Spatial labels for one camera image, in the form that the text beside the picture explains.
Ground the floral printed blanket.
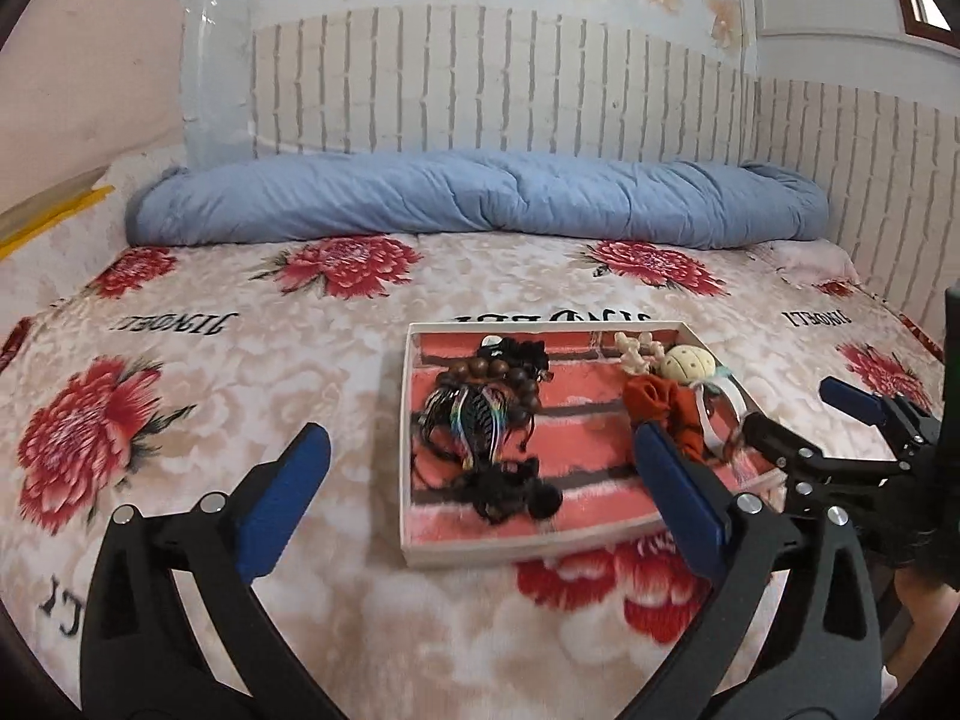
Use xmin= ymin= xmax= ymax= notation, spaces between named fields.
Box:
xmin=0 ymin=236 xmax=946 ymax=720

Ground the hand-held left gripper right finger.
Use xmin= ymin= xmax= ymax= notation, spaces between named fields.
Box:
xmin=622 ymin=420 xmax=882 ymax=720

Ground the beige small flower clip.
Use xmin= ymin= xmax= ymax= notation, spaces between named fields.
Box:
xmin=613 ymin=330 xmax=667 ymax=374

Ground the orange fabric flower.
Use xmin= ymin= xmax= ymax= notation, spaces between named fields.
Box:
xmin=622 ymin=375 xmax=710 ymax=466

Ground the person's right forearm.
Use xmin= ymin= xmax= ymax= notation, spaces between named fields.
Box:
xmin=885 ymin=562 xmax=960 ymax=702

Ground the clear plastic sheet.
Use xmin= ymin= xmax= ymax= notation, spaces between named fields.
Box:
xmin=180 ymin=0 xmax=256 ymax=170

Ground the yellow ball charm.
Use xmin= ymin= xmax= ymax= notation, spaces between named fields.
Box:
xmin=660 ymin=345 xmax=751 ymax=413

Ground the yellow wooden strip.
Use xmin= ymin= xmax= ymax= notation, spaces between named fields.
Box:
xmin=0 ymin=184 xmax=113 ymax=260

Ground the black hair claw clip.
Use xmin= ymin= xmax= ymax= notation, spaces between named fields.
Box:
xmin=412 ymin=382 xmax=537 ymax=473

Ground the pink cloth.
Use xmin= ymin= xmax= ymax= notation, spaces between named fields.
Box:
xmin=772 ymin=240 xmax=860 ymax=286

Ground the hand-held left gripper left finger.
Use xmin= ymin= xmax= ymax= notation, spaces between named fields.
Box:
xmin=79 ymin=422 xmax=332 ymax=720

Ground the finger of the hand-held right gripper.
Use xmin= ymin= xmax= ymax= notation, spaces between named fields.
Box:
xmin=819 ymin=377 xmax=942 ymax=451
xmin=741 ymin=412 xmax=901 ymax=496

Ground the brown wooden bead bracelet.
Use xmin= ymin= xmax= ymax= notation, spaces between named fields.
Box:
xmin=435 ymin=356 xmax=552 ymax=421

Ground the brick pattern tray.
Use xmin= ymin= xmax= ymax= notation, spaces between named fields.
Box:
xmin=400 ymin=320 xmax=788 ymax=569

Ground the blue rolled quilt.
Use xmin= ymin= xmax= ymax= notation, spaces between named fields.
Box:
xmin=124 ymin=150 xmax=830 ymax=250

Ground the black scrunchie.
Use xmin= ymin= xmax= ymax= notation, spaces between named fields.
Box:
xmin=480 ymin=337 xmax=552 ymax=383

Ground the white strap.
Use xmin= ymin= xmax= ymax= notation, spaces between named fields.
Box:
xmin=694 ymin=382 xmax=751 ymax=458

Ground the black pompom hair tie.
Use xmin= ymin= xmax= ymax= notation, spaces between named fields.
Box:
xmin=469 ymin=457 xmax=563 ymax=526

